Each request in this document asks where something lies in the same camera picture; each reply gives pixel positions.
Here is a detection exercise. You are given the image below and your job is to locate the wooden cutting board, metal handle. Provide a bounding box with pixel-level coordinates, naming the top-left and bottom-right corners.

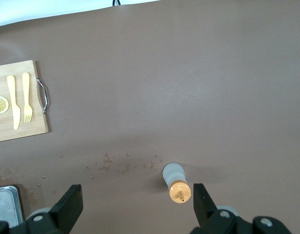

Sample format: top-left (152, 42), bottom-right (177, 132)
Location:
top-left (0, 59), bottom-right (49, 143)

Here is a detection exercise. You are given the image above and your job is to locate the yellow plastic fork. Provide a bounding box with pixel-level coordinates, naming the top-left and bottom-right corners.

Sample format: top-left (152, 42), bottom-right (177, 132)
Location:
top-left (21, 72), bottom-right (33, 123)

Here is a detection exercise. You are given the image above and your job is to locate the lemon slice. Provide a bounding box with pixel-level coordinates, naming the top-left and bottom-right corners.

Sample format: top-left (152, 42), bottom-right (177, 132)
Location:
top-left (0, 96), bottom-right (9, 114)

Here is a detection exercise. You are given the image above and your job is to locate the yellow plastic knife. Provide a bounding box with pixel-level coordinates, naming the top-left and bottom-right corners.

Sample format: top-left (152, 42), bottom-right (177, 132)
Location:
top-left (6, 75), bottom-right (21, 130)

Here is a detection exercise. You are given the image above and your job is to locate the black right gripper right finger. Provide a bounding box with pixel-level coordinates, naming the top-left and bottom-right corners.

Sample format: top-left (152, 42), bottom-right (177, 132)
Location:
top-left (190, 182), bottom-right (292, 234)

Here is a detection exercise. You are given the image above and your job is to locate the sauce bottle with orange cap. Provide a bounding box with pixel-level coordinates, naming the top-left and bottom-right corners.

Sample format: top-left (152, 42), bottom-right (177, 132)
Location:
top-left (162, 162), bottom-right (191, 204)

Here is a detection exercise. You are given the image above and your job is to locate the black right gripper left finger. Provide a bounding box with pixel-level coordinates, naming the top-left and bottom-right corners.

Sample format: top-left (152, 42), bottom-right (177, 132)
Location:
top-left (0, 184), bottom-right (84, 234)

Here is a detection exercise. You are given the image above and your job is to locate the silver kitchen scale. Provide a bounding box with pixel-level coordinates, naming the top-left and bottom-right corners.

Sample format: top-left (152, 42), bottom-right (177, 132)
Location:
top-left (0, 185), bottom-right (24, 228)

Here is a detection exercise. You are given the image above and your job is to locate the brown table mat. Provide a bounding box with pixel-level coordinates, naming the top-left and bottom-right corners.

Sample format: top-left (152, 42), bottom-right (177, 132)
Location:
top-left (0, 0), bottom-right (300, 234)

